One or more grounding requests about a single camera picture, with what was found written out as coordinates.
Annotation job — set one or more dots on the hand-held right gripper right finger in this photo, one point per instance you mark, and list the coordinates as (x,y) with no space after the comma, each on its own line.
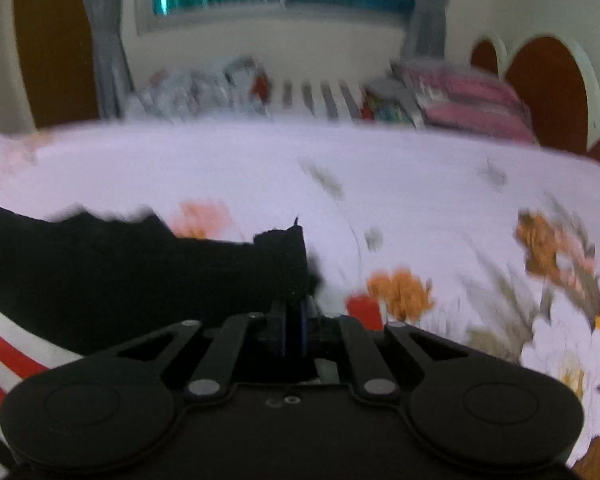
(306,330)

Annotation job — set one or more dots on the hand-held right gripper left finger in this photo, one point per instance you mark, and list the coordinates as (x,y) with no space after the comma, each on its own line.
(279,330)

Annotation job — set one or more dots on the striped knit sweater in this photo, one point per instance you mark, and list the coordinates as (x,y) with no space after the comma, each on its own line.
(130,280)

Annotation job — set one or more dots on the pile of grey clothes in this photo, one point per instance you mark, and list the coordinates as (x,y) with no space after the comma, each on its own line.
(195,90)

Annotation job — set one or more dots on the pink floral bed sheet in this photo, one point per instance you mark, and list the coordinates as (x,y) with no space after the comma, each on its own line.
(330,185)

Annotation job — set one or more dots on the grey white striped mat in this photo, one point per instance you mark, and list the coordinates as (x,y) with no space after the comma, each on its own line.
(320,97)

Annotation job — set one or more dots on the stack of folded pink blankets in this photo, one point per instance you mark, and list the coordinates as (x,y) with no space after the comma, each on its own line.
(460,102)

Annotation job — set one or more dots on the grey curtain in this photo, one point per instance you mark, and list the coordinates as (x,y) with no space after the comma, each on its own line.
(427,10)
(107,50)

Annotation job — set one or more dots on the scalloped red white headboard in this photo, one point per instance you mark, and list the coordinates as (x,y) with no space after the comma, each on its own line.
(550,90)

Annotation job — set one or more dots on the brown wooden door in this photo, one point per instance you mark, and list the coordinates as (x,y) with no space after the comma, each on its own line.
(55,50)

